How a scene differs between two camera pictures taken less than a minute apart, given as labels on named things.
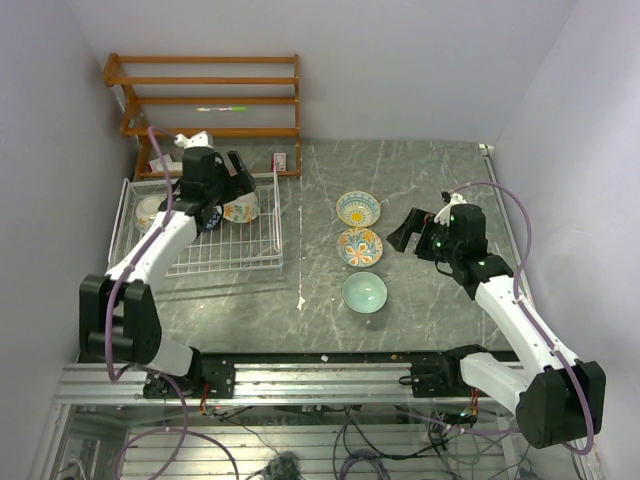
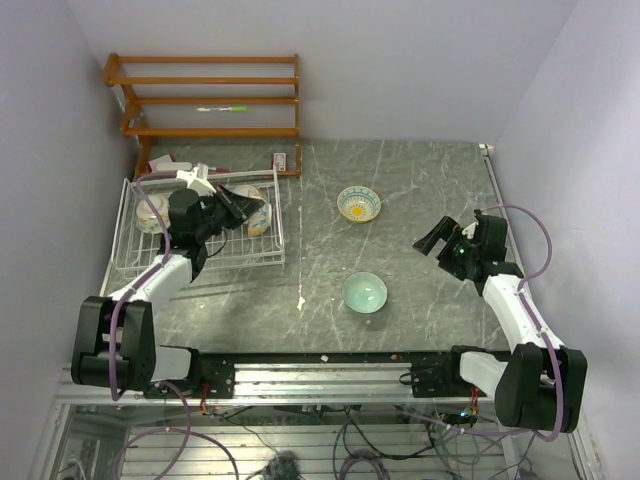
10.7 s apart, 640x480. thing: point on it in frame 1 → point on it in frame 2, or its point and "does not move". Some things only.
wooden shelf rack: x=109 y=70 does not move
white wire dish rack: x=223 y=247 does not move
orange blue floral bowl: x=359 y=247 → x=260 y=221
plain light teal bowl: x=364 y=292 does not move
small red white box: x=278 y=162 does not move
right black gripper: x=417 y=221 → x=443 y=230
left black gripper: x=245 y=183 → x=239 y=208
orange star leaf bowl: x=146 y=211 does not move
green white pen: x=230 y=109 does not move
